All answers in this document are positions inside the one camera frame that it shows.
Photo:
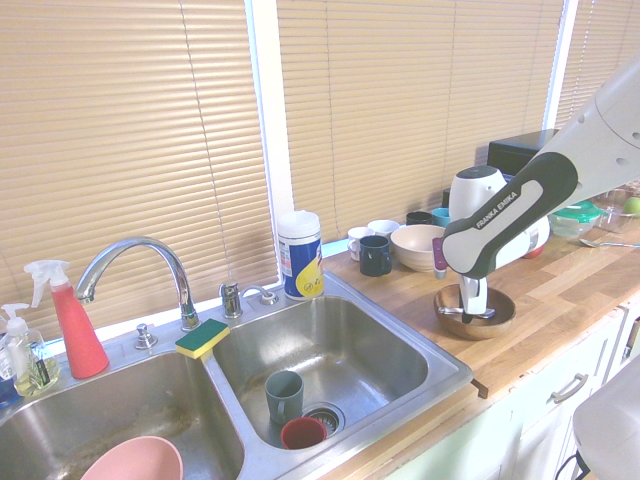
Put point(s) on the pink bowl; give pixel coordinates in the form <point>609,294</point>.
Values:
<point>135,460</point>

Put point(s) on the yellow and green sponge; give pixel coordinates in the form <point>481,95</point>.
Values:
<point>200,337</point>

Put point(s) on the grey rounded robot base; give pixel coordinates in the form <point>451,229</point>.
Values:
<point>610,430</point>

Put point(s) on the black countertop appliance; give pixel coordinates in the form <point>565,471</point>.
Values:
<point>510,155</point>

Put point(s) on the metal sink drain strainer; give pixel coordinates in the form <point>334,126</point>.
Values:
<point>329,415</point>

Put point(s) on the clear glass bowl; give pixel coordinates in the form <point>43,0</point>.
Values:
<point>612,217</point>

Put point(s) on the brown wooden bowl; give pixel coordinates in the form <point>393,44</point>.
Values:
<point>480,330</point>

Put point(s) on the pale green kitchen cabinet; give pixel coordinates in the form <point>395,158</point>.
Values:
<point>540,430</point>

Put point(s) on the dark navy mug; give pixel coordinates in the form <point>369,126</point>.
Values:
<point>375,257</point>

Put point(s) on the beige bowl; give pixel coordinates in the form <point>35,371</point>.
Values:
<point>410,250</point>

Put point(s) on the stainless steel double sink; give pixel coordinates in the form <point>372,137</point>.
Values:
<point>350,360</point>

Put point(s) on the teal mug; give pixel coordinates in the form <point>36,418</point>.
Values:
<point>441,217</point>

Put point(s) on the all-metal spoon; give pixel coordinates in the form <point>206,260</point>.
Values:
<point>588,243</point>

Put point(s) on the narrow beige window blind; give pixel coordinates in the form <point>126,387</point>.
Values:
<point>595,50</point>

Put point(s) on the wide beige window blind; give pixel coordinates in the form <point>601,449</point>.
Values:
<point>125,125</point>

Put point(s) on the red spray bottle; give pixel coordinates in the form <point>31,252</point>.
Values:
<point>75,340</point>

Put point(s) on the white electric kettle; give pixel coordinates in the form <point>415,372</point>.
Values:
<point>475,192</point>

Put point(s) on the medium beige window blind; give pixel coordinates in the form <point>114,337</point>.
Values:
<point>400,100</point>

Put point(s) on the grey-blue mug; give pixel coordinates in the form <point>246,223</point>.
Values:
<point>285,395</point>

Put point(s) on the chrome sink knob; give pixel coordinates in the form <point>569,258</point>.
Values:
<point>145,337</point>

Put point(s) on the red mug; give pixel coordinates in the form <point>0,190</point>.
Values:
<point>300,441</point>

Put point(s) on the black mug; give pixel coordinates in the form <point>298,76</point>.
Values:
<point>419,218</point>

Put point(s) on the chrome gooseneck faucet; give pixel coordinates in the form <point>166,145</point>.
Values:
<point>150,247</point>

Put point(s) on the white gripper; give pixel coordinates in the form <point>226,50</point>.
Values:
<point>470,295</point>

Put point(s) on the white wipes canister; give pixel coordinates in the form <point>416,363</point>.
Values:
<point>300,260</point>

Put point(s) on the green-lidded plastic container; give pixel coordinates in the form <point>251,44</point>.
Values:
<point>575,222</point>

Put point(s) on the clear hand soap pump bottle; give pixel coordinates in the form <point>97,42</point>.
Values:
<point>30,375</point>

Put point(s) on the green apple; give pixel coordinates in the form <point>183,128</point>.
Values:
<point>632,206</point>

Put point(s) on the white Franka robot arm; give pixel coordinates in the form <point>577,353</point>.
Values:
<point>575,150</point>

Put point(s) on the white mug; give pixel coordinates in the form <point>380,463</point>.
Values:
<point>357,237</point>
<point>384,227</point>

